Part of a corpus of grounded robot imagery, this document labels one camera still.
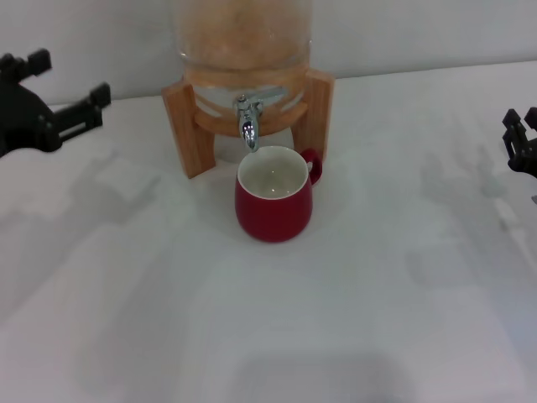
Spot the chrome faucet tap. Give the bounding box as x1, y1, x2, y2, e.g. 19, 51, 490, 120
232, 94, 264, 153

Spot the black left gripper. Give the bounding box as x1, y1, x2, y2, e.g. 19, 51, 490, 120
0, 49, 112, 159

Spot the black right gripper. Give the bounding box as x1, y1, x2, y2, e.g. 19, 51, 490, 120
502, 107, 537, 178

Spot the glass drink dispenser jar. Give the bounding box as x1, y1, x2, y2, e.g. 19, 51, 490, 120
172, 0, 314, 123

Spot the wooden dispenser stand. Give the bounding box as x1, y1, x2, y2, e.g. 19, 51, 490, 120
162, 66, 336, 181

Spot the red ceramic cup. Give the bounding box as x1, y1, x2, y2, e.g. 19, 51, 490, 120
233, 145, 324, 243

